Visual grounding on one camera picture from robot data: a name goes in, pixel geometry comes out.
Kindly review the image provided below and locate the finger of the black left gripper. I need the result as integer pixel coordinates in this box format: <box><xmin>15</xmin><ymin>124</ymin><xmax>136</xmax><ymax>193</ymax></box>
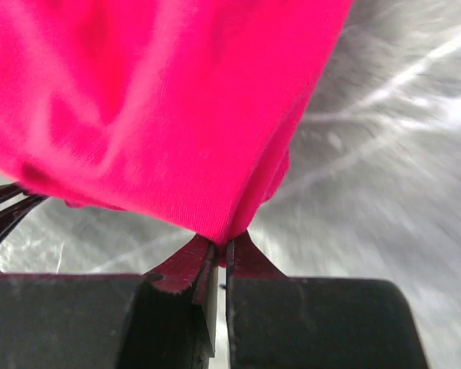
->
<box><xmin>0</xmin><ymin>183</ymin><xmax>46</xmax><ymax>244</ymax></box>

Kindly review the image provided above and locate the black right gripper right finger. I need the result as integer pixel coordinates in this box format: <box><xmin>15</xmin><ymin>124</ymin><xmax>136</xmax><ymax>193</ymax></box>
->
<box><xmin>226</xmin><ymin>233</ymin><xmax>429</xmax><ymax>369</ymax></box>

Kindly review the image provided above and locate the bright pink t-shirt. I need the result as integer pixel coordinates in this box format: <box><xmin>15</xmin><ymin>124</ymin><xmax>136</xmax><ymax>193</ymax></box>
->
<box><xmin>0</xmin><ymin>0</ymin><xmax>351</xmax><ymax>243</ymax></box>

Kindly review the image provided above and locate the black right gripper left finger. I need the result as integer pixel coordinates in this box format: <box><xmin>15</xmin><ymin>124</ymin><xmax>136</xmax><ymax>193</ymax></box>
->
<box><xmin>0</xmin><ymin>236</ymin><xmax>217</xmax><ymax>368</ymax></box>

